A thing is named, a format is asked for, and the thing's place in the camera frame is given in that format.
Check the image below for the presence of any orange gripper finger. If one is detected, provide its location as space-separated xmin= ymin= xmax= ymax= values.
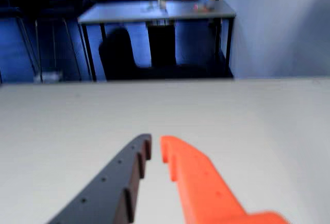
xmin=160 ymin=135 xmax=291 ymax=224

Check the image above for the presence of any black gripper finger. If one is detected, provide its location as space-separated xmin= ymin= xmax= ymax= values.
xmin=47 ymin=133 xmax=152 ymax=224

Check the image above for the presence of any dark background chair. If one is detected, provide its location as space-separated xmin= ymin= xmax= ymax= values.
xmin=98 ymin=27 xmax=139 ymax=81

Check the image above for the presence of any black bin under table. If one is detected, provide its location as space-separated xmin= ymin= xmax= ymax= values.
xmin=147 ymin=24 xmax=177 ymax=68

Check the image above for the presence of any grey background table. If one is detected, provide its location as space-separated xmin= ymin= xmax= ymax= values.
xmin=77 ymin=0 xmax=237 ymax=82

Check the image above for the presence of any metal frame chair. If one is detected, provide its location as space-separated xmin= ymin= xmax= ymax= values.
xmin=15 ymin=16 xmax=91 ymax=83

